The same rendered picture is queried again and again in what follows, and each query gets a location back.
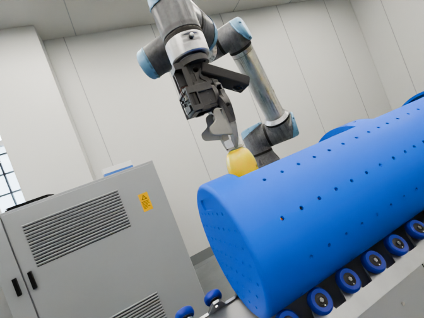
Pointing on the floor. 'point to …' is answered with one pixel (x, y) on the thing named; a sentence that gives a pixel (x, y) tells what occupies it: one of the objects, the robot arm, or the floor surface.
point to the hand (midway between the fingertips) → (233, 142)
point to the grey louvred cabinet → (98, 253)
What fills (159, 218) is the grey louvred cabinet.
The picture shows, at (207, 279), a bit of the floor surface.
